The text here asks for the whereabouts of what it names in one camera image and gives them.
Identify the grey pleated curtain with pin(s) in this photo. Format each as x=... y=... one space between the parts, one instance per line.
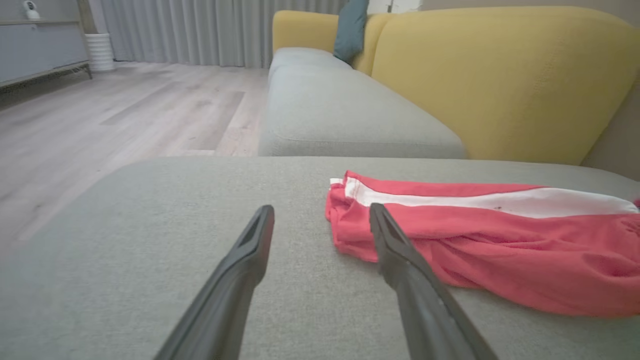
x=200 y=30

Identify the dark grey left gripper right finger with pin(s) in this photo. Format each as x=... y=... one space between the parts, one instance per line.
x=425 y=310

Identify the teal throw pillow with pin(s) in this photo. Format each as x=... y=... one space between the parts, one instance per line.
x=350 y=30

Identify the white ribbed plant pot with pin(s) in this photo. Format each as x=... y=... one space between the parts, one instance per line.
x=100 y=52

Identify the wide grey sofa seat cushion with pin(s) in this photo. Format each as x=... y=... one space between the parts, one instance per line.
x=125 y=250

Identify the red and white sports garment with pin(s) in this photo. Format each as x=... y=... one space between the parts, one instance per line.
x=500 y=260

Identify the grey low cabinet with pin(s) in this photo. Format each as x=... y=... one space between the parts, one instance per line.
x=40 y=50

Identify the small white security camera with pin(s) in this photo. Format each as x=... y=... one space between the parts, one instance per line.
x=31 y=9

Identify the yellow sofa back cushion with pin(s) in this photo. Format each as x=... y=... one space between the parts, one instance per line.
x=500 y=85
x=374 y=40
x=300 y=30

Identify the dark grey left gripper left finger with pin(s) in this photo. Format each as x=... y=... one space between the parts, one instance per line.
x=230 y=300

